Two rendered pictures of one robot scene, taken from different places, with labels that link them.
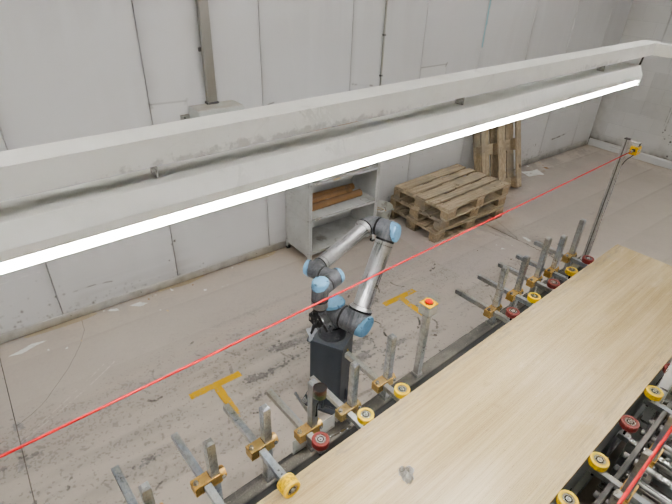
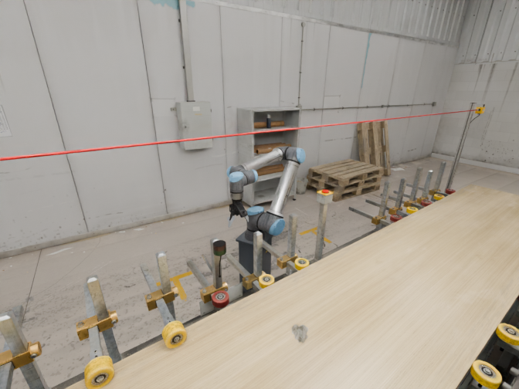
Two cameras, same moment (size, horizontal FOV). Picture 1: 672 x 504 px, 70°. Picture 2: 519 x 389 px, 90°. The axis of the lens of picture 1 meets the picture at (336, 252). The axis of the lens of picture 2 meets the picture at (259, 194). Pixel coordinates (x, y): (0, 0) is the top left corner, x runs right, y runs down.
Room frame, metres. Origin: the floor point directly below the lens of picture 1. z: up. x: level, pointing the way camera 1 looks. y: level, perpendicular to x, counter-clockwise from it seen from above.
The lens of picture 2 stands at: (0.45, -0.25, 1.81)
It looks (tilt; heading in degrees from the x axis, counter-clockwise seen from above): 22 degrees down; 6
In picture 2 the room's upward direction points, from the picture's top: straight up
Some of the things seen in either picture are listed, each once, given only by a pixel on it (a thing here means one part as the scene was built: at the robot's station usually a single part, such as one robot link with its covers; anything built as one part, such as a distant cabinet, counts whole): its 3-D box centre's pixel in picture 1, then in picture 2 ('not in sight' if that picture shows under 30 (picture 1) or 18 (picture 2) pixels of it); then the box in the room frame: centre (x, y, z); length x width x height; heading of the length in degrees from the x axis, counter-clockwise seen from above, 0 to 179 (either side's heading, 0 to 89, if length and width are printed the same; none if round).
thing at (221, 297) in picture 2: (320, 446); (221, 305); (1.38, 0.03, 0.85); 0.08 x 0.08 x 0.11
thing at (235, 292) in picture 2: (314, 433); (222, 298); (1.52, 0.07, 0.75); 0.26 x 0.01 x 0.10; 132
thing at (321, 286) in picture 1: (320, 289); (236, 182); (2.02, 0.07, 1.25); 0.10 x 0.09 x 0.12; 145
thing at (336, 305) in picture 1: (334, 311); (256, 218); (2.43, 0.00, 0.79); 0.17 x 0.15 x 0.18; 55
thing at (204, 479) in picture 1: (208, 479); (98, 323); (1.14, 0.47, 0.95); 0.13 x 0.06 x 0.05; 132
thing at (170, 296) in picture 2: (262, 445); (162, 296); (1.30, 0.28, 0.95); 0.13 x 0.06 x 0.05; 132
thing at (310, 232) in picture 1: (333, 178); (268, 157); (4.59, 0.06, 0.78); 0.90 x 0.45 x 1.55; 129
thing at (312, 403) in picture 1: (312, 417); (217, 279); (1.48, 0.08, 0.91); 0.03 x 0.03 x 0.48; 42
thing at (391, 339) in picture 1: (388, 369); (291, 248); (1.82, -0.30, 0.90); 0.03 x 0.03 x 0.48; 42
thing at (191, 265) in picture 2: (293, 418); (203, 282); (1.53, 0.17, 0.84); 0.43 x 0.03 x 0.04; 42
